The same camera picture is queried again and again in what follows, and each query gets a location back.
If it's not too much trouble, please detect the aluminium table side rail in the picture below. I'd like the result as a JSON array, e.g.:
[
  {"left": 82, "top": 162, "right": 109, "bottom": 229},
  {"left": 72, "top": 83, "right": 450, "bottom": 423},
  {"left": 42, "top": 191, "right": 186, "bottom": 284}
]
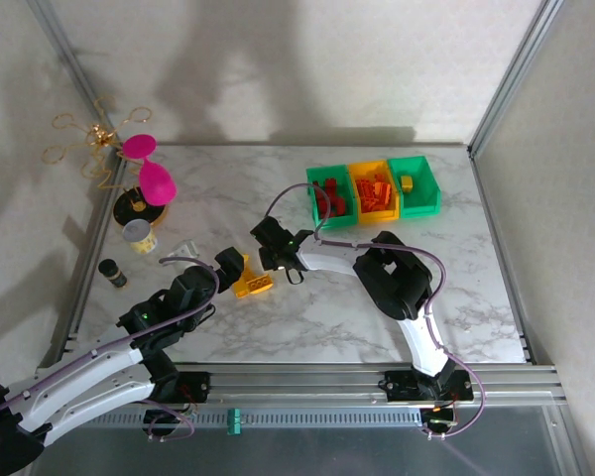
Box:
[
  {"left": 469, "top": 147, "right": 536, "bottom": 364},
  {"left": 39, "top": 153, "right": 128, "bottom": 368}
]

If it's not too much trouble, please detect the aluminium rail under arm bases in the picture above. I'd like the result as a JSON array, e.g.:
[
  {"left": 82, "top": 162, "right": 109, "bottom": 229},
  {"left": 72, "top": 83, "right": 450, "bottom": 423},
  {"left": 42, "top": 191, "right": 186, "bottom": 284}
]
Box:
[{"left": 34, "top": 363, "right": 569, "bottom": 411}]

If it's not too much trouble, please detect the small yellow can grey lid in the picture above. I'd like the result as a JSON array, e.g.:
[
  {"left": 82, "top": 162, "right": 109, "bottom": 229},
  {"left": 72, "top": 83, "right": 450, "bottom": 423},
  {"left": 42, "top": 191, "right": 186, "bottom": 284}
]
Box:
[{"left": 121, "top": 219, "right": 159, "bottom": 256}]

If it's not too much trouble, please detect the yellow two-by-three lego brick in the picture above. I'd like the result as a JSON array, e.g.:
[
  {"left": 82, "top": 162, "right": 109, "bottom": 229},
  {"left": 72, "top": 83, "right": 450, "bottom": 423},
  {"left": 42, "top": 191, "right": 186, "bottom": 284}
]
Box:
[{"left": 247, "top": 274, "right": 274, "bottom": 295}]

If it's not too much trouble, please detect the small black connector board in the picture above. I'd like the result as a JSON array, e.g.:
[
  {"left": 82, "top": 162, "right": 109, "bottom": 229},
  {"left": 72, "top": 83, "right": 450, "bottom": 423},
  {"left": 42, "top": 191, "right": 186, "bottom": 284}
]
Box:
[
  {"left": 422, "top": 407, "right": 460, "bottom": 431},
  {"left": 142, "top": 409, "right": 189, "bottom": 432}
]

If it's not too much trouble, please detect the grey slotted cable duct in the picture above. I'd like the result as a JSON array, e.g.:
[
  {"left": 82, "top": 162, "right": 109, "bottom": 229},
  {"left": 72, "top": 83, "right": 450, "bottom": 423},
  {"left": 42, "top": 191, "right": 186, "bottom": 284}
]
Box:
[{"left": 88, "top": 407, "right": 425, "bottom": 428}]

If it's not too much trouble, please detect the small black bottle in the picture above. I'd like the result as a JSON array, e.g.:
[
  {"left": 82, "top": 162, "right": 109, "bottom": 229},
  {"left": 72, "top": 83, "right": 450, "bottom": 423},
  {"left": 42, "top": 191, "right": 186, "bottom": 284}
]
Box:
[{"left": 97, "top": 258, "right": 129, "bottom": 291}]

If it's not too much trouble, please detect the green plastic bin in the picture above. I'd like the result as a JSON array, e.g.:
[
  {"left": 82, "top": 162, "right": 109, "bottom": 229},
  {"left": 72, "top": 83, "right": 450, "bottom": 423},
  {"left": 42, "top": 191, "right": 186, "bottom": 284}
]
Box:
[
  {"left": 305, "top": 165, "right": 361, "bottom": 230},
  {"left": 387, "top": 155, "right": 442, "bottom": 219}
]

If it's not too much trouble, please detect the yellow plastic bin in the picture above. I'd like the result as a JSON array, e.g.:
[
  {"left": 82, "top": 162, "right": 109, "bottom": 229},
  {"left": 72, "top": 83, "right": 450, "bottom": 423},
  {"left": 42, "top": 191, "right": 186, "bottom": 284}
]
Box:
[{"left": 347, "top": 159, "right": 402, "bottom": 222}]

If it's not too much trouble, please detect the pink plastic wine glass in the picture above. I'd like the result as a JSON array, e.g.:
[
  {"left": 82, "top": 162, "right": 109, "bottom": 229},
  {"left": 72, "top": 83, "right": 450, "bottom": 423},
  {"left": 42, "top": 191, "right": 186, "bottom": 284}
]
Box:
[{"left": 121, "top": 133, "right": 179, "bottom": 207}]

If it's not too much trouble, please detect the gold wire stand black base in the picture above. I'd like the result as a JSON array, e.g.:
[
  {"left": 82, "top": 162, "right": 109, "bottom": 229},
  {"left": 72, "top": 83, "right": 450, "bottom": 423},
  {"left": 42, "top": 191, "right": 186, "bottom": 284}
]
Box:
[{"left": 40, "top": 94, "right": 173, "bottom": 229}]

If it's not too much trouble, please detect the aluminium frame post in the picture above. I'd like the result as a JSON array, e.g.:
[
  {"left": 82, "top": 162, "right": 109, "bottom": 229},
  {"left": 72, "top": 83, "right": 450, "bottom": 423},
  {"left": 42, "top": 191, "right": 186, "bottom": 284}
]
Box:
[
  {"left": 467, "top": 0, "right": 561, "bottom": 159},
  {"left": 27, "top": 0, "right": 125, "bottom": 160}
]

